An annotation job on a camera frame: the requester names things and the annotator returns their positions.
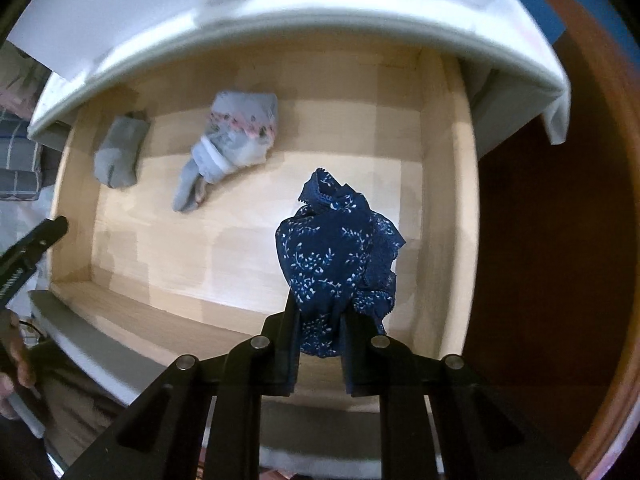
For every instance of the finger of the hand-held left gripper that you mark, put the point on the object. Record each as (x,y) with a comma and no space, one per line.
(47,232)

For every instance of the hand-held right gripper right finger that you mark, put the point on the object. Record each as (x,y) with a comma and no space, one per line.
(352,360)

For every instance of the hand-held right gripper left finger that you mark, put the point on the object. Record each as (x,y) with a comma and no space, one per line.
(289,355)

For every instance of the navy floral underwear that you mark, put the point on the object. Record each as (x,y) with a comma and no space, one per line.
(325,260)

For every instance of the wooden drawer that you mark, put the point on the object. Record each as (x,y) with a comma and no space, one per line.
(200,240)

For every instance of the person's left hand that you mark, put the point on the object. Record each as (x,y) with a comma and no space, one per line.
(17,360)

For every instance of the plaid cloth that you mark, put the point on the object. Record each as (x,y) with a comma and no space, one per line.
(20,160)

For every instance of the khaki pants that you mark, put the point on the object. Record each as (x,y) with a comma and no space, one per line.
(75,400)

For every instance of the grey pink patterned sock bundle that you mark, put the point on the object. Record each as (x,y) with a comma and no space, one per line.
(230,145)

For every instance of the white patterned bed sheet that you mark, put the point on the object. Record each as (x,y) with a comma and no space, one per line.
(100,20)

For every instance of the brown wooden board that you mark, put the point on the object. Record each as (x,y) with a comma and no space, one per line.
(600,110)

